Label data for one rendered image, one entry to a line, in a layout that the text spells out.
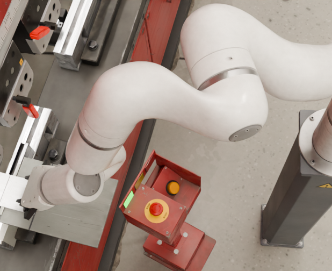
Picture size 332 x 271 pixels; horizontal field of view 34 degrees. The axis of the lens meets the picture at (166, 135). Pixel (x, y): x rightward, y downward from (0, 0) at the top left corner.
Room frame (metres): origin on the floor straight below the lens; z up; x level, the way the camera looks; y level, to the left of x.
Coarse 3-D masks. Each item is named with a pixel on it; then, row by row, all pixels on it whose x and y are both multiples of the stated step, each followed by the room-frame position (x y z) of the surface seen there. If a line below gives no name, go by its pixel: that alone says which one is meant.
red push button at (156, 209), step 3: (153, 204) 0.41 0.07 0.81; (156, 204) 0.41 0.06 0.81; (159, 204) 0.41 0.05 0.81; (150, 207) 0.40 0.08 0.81; (153, 207) 0.40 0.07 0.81; (156, 207) 0.40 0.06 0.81; (159, 207) 0.40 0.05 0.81; (162, 207) 0.40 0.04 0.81; (150, 210) 0.39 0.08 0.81; (153, 210) 0.39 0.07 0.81; (156, 210) 0.39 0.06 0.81; (159, 210) 0.39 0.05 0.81; (162, 210) 0.39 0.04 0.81; (153, 213) 0.38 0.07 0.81; (156, 213) 0.38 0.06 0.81; (159, 213) 0.38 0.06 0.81
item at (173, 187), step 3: (171, 183) 0.48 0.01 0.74; (174, 183) 0.48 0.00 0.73; (177, 183) 0.49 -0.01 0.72; (168, 186) 0.48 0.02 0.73; (171, 186) 0.48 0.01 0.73; (174, 186) 0.48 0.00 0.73; (177, 186) 0.48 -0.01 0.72; (168, 189) 0.47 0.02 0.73; (171, 189) 0.47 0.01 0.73; (174, 189) 0.47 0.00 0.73; (177, 189) 0.47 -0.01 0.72; (171, 192) 0.46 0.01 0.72; (174, 192) 0.46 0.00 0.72
